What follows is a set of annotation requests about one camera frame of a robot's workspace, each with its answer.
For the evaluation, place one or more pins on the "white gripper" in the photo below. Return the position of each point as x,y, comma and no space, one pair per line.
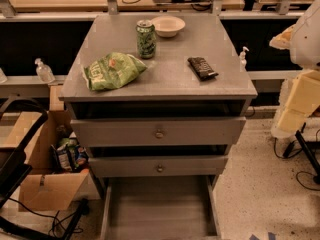
307,40

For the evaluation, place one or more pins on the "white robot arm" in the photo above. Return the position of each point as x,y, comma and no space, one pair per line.
304,51

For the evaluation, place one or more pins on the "grey top drawer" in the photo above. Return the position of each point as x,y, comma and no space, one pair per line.
162,132

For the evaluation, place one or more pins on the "grey middle drawer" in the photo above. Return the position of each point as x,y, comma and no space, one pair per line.
158,166

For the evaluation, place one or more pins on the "grey drawer cabinet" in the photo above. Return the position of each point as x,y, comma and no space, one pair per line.
168,88

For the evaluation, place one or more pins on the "grey open bottom drawer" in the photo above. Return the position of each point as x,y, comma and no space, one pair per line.
160,208

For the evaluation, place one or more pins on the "white pump bottle right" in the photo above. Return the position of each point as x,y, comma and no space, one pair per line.
242,57

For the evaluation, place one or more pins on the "white ceramic bowl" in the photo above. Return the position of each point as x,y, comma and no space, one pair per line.
167,26

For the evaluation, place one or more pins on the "green soda can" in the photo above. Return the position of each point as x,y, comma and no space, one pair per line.
146,39

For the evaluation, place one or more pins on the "green chip bag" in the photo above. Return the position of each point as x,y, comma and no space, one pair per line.
112,71

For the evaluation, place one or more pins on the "snack packages in box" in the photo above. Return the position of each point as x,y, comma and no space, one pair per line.
69,155

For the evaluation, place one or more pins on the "clear sanitizer bottle left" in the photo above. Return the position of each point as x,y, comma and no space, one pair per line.
44,72

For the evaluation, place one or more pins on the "cardboard box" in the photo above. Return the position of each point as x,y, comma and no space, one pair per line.
45,187

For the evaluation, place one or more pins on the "black chair frame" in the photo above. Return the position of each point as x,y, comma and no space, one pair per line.
13,170

